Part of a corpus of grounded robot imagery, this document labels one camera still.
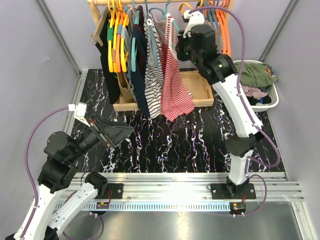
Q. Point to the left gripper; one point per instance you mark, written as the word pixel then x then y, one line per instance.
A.
pixel 113 135

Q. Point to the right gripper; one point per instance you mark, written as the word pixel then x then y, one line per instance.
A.
pixel 181 42

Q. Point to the blue grey hanger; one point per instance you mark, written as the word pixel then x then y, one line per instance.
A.
pixel 151 38

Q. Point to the black white striped tank top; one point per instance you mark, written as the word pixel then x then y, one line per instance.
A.
pixel 154 77

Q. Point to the teal hanger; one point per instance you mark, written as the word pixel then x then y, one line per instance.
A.
pixel 164 13

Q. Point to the red striped tank top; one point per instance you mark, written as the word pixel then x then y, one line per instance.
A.
pixel 176 100

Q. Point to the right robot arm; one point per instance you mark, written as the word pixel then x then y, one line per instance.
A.
pixel 197 44

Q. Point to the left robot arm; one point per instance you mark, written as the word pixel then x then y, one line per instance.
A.
pixel 42 222

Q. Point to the orange empty hanger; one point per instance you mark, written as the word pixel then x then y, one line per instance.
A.
pixel 217 19

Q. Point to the yellow hanger left group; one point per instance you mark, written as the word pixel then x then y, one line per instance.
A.
pixel 112 28

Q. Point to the tan garment on rack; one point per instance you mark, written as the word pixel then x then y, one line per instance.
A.
pixel 124 87

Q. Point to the wooden clothes rack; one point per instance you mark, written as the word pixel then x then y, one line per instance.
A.
pixel 202 93

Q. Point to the black garment on rack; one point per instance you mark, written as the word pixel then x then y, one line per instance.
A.
pixel 111 79

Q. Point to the navy garment on rack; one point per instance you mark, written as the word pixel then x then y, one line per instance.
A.
pixel 138 62

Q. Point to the olive green shirt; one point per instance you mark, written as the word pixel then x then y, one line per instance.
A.
pixel 259 75

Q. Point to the black marble mat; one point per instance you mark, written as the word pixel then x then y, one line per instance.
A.
pixel 193 143

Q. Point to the white laundry basket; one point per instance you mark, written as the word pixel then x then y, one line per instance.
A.
pixel 261 98

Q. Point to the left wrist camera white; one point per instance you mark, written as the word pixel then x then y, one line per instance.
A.
pixel 79 112

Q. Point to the aluminium rail base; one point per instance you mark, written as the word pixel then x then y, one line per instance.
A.
pixel 189 192

